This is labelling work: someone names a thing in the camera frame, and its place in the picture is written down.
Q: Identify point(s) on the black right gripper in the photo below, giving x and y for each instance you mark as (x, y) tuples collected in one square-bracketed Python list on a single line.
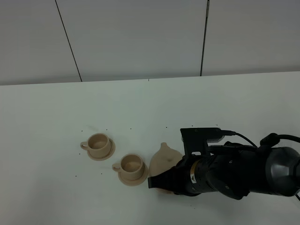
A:
[(188, 177)]

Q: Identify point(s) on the beige teapot with lid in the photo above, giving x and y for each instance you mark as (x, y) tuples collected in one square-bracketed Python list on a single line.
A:
[(164, 159)]

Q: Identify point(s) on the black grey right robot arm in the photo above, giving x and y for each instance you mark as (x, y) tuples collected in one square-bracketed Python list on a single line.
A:
[(233, 169)]

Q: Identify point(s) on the beige near cup saucer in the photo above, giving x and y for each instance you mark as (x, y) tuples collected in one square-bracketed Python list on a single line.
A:
[(145, 177)]

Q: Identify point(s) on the beige cup saucer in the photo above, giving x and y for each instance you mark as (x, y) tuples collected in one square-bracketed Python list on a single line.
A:
[(145, 177), (107, 156)]

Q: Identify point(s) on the beige far cup saucer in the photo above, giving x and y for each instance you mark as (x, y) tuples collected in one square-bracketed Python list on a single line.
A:
[(107, 156)]

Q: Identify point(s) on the beige far teacup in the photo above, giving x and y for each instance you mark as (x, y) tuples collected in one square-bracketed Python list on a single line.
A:
[(98, 145)]

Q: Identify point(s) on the beige teacup with handle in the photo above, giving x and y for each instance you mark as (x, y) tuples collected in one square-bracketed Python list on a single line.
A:
[(131, 167)]

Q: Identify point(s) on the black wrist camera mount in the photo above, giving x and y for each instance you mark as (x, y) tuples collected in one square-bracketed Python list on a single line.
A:
[(197, 139)]

